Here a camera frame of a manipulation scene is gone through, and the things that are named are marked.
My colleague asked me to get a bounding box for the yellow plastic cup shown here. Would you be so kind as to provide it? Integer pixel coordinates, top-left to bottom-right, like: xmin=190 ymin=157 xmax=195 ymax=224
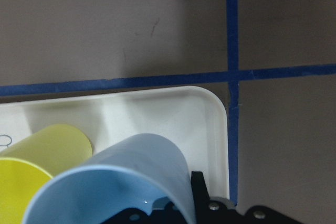
xmin=1 ymin=124 xmax=92 ymax=223

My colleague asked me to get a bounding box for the cream plastic tray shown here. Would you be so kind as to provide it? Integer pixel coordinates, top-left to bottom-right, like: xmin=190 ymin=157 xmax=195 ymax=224
xmin=1 ymin=86 xmax=237 ymax=199

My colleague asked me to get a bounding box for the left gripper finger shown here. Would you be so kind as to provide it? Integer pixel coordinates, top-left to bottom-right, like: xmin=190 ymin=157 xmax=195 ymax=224
xmin=191 ymin=171 xmax=210 ymax=208

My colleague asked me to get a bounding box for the light blue plastic cup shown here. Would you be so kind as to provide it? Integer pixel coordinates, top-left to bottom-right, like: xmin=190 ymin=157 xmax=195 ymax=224
xmin=23 ymin=134 xmax=196 ymax=223

